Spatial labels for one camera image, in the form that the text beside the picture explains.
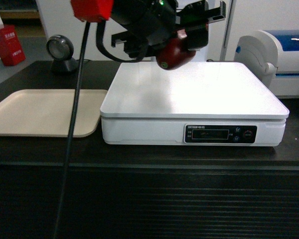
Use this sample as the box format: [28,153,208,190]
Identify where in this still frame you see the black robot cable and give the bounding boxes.
[52,21,91,239]

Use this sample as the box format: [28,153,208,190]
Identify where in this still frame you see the dark red mango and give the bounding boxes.
[155,29,196,70]

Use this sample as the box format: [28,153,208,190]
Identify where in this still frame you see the white and blue label printer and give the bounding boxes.
[234,29,299,98]

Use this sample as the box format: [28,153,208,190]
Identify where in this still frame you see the black orb barcode scanner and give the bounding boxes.
[46,35,78,75]

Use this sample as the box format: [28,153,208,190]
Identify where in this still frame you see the white electronic checkout scale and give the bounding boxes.
[100,62,289,146]

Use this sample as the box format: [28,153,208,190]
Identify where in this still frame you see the red wrist camera mount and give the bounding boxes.
[70,0,114,23]

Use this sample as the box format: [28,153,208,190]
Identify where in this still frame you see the red fire extinguisher box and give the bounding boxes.
[0,24,26,66]

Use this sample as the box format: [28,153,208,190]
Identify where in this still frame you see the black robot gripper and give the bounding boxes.
[111,0,226,58]

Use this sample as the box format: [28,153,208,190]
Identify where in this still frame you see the beige plastic tray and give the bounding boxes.
[0,89,107,137]

